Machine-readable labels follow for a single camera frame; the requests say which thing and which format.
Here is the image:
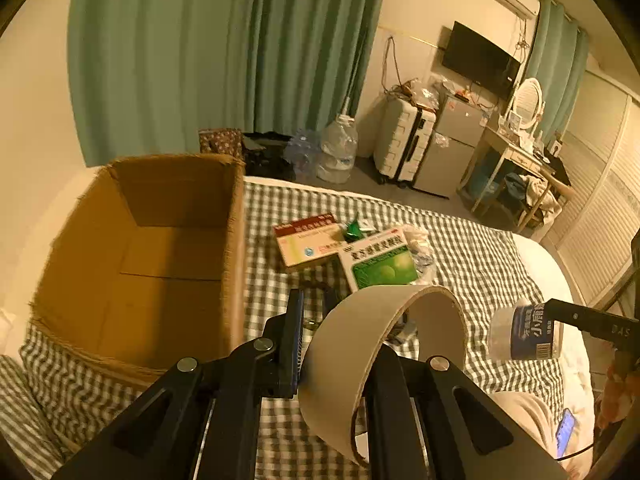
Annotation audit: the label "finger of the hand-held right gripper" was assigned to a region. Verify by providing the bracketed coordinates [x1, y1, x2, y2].
[542, 299, 640, 356]

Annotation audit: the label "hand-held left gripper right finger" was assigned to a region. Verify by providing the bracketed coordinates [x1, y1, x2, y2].
[322, 287, 571, 480]

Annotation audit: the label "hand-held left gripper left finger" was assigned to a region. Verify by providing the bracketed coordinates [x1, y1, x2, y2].
[50, 287, 306, 480]

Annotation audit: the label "green medicine box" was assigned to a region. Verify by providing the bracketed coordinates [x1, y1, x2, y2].
[337, 227, 421, 293]

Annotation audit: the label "clear plastic bag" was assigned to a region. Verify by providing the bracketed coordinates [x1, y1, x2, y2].
[400, 225, 436, 286]

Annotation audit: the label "brown cardboard box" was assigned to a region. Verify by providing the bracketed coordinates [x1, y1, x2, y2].
[25, 152, 248, 391]

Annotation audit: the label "person's right forearm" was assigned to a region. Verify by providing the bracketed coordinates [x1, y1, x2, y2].
[595, 360, 633, 428]

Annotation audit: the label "red and white medicine box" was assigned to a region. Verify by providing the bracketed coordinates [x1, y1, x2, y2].
[274, 214, 346, 275]

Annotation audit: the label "smartphone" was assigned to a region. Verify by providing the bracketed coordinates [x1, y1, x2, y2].
[555, 407, 577, 458]

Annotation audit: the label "white louvre wardrobe doors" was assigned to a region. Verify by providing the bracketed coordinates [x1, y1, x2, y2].
[542, 67, 640, 311]

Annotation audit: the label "pile of clothes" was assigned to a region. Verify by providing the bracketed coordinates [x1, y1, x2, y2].
[502, 170, 573, 221]

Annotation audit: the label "black bag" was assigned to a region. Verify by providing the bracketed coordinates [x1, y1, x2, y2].
[242, 131, 297, 181]

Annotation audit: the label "crushed clear water bottles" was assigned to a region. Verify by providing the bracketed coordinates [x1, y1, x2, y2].
[286, 129, 321, 181]

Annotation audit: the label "white dressing table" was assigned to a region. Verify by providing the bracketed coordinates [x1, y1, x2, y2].
[459, 127, 551, 231]

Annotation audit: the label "large clear water jug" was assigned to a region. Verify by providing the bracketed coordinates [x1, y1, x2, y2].
[316, 114, 358, 184]

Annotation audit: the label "floral patterned bag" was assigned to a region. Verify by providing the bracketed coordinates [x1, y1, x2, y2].
[199, 127, 246, 156]

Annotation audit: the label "grey mini fridge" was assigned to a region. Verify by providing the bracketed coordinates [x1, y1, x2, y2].
[415, 91, 488, 196]

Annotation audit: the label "white suitcase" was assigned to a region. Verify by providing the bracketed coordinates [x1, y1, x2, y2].
[374, 94, 437, 188]

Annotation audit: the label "round white mirror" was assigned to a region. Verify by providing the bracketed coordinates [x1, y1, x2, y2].
[510, 78, 545, 133]

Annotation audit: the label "narrow green curtain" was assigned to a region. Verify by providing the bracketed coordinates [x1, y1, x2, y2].
[525, 0, 591, 136]

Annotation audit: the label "clear bag of snacks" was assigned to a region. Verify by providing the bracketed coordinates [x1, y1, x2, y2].
[417, 77, 451, 111]

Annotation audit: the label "wide green curtain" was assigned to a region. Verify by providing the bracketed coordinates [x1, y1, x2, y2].
[67, 0, 391, 168]

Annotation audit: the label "black wall television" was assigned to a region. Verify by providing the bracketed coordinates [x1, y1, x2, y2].
[441, 21, 522, 98]

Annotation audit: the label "hanging wall cable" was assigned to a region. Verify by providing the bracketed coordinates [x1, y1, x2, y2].
[382, 35, 406, 96]

